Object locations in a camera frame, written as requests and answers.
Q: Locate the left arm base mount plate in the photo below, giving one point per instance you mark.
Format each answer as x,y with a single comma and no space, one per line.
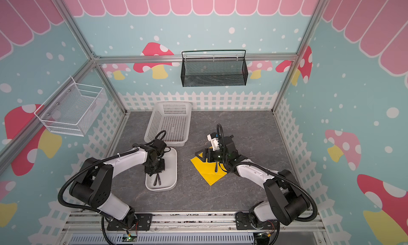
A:
135,221

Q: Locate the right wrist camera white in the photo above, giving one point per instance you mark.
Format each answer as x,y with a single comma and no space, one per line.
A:
214,139

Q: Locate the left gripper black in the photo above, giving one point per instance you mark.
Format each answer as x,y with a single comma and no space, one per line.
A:
162,168

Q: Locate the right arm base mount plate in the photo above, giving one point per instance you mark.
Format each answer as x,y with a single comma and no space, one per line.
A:
251,221

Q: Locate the black mesh wall basket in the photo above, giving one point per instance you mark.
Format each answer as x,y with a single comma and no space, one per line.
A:
214,68

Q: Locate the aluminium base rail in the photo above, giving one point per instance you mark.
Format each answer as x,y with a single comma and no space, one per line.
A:
171,227

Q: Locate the silver spoon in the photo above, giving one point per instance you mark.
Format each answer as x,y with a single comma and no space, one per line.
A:
155,180

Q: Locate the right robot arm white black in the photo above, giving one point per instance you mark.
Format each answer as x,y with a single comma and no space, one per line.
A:
287,200

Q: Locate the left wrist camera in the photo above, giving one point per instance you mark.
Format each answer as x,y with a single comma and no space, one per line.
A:
159,146

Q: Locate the white wire wall basket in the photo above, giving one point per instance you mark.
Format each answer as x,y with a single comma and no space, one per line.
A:
73,109

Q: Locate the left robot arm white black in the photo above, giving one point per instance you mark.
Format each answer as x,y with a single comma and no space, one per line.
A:
90,188

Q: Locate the white plastic tray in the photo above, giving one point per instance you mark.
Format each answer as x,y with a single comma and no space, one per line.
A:
168,176

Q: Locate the yellow paper napkin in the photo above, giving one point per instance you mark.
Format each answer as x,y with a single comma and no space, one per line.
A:
207,170

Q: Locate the white perforated plastic basket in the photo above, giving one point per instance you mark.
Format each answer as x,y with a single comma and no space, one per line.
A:
174,118

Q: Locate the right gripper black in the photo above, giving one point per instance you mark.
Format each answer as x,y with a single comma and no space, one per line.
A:
210,155

